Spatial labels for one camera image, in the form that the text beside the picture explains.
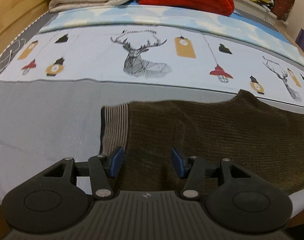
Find dark red cushion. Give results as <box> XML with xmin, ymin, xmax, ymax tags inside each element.
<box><xmin>271</xmin><ymin>0</ymin><xmax>295</xmax><ymax>21</ymax></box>

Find light blue patterned quilt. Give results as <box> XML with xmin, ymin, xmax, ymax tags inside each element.
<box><xmin>40</xmin><ymin>5</ymin><xmax>304</xmax><ymax>66</ymax></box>

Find printed grey bed sheet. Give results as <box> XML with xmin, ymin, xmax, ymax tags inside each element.
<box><xmin>0</xmin><ymin>14</ymin><xmax>304</xmax><ymax>203</ymax></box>

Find dark olive corduroy pants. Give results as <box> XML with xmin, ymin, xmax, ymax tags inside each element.
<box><xmin>100</xmin><ymin>90</ymin><xmax>304</xmax><ymax>194</ymax></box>

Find wooden bed frame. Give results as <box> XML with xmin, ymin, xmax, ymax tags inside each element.
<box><xmin>0</xmin><ymin>0</ymin><xmax>50</xmax><ymax>54</ymax></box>

